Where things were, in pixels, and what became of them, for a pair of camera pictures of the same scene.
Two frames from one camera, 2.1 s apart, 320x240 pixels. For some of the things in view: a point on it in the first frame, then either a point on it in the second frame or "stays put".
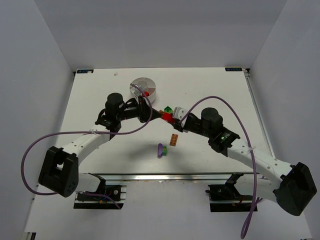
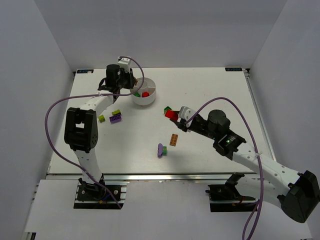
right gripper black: [180, 124] stays put
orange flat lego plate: [173, 140] stays put
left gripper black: [144, 110] -> [129, 81]
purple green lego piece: [162, 150] stays put
